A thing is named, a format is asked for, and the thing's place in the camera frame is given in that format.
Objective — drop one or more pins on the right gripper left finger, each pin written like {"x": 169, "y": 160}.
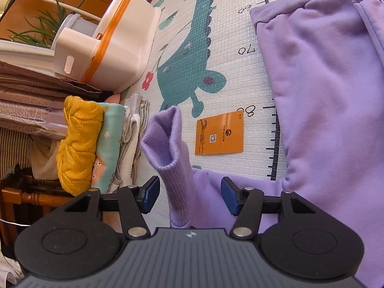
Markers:
{"x": 134, "y": 202}

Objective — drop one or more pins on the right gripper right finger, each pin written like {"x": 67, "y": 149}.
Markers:
{"x": 246, "y": 205}

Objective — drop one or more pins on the purple sweatshirt with black trim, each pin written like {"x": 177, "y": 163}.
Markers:
{"x": 324, "y": 60}

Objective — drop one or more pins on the mint green folded cloth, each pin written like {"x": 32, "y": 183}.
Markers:
{"x": 108, "y": 146}

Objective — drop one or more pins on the grey white folded cloths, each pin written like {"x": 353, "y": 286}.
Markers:
{"x": 135, "y": 124}

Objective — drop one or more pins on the orange card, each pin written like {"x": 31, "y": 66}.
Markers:
{"x": 220, "y": 134}

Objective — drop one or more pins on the yellow knitted folded garment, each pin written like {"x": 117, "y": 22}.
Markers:
{"x": 77, "y": 151}

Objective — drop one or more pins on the white orange storage box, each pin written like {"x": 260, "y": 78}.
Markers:
{"x": 117, "y": 53}

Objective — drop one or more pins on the brown curtain fabric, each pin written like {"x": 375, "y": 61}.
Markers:
{"x": 32, "y": 100}

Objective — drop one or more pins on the cartoon patterned play mat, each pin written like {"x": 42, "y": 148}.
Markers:
{"x": 234, "y": 53}

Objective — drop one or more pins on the grey plant pot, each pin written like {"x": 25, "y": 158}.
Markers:
{"x": 77, "y": 23}

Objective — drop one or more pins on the green potted plant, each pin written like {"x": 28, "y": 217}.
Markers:
{"x": 32, "y": 22}

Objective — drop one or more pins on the wooden furniture frame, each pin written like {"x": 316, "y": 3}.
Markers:
{"x": 24, "y": 200}

